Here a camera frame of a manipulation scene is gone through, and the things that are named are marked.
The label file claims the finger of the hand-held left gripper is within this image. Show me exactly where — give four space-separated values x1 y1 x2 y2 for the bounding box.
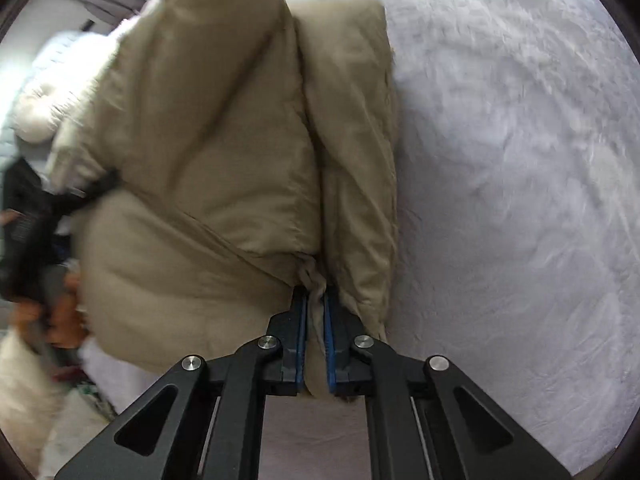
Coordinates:
60 169 123 211

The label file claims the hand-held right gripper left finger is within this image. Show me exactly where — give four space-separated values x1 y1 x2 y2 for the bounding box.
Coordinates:
54 287 308 480

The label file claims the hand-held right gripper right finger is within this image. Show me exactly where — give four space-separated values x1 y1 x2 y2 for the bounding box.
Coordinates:
322 290 573 480

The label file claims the khaki puffer jacket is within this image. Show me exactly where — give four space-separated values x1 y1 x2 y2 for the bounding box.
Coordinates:
47 0 402 402

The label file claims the person's left hand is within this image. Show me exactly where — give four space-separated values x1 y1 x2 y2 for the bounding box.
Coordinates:
0 209 90 352

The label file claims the round cream pillow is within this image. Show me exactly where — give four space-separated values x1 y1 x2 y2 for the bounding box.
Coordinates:
14 60 103 145

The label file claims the light blue quilted headboard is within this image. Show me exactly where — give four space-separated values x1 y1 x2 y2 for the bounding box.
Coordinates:
27 30 118 91

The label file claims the cream cloth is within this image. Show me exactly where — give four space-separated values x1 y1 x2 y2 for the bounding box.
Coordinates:
0 332 120 478

